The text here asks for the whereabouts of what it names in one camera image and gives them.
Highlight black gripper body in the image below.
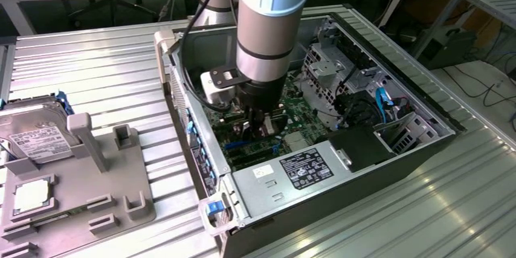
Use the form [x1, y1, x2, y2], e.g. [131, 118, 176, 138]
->
[240, 73, 288, 114]

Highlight black expansion slot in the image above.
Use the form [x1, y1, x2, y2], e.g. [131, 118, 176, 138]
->
[228, 146, 280, 162]

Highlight green motherboard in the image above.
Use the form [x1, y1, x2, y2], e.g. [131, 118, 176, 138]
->
[203, 88, 334, 173]

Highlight silver chipset heatsink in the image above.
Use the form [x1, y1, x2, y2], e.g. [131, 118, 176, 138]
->
[283, 133, 315, 149]

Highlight silver drive cage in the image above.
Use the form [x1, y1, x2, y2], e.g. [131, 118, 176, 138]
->
[302, 18, 392, 97]

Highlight silver power supply unit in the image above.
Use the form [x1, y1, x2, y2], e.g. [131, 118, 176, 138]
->
[230, 142, 358, 225]

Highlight black plastic shroud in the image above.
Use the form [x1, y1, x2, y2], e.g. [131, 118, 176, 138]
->
[314, 124, 399, 175]

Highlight blue case latch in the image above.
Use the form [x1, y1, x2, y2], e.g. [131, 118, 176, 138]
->
[204, 201, 223, 216]

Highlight black open PC case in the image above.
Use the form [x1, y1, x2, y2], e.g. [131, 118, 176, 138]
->
[155, 11, 470, 258]

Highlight silver disk bay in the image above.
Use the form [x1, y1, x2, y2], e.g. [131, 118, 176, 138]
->
[372, 111, 443, 155]

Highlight grey parts rack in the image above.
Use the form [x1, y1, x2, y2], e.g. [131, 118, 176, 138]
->
[0, 112, 159, 258]

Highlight black floor device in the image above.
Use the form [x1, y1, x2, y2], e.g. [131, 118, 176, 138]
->
[419, 27, 478, 71]

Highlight silver hard disk blue caddy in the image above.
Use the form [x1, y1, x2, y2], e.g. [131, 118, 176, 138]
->
[0, 90, 79, 164]

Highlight green RAM stick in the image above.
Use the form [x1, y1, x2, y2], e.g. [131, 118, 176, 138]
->
[31, 205, 90, 229]

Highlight silver CPU chip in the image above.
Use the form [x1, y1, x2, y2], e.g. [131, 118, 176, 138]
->
[14, 178, 56, 212]

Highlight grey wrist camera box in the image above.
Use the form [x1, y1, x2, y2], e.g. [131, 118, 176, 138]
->
[200, 66, 252, 107]

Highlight black wire bundle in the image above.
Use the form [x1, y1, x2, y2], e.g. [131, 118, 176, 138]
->
[334, 93, 383, 127]

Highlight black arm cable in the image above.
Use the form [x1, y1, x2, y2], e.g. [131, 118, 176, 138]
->
[176, 0, 234, 113]

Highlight blue flat wire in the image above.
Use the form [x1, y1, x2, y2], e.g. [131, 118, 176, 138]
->
[374, 87, 391, 125]

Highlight red and black wire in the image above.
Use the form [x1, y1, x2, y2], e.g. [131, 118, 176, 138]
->
[387, 96, 414, 120]

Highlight black floor cable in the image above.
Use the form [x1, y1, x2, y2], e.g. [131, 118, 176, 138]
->
[442, 66, 516, 106]

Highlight black disk wire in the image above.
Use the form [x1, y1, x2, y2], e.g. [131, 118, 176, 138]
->
[0, 137, 16, 162]

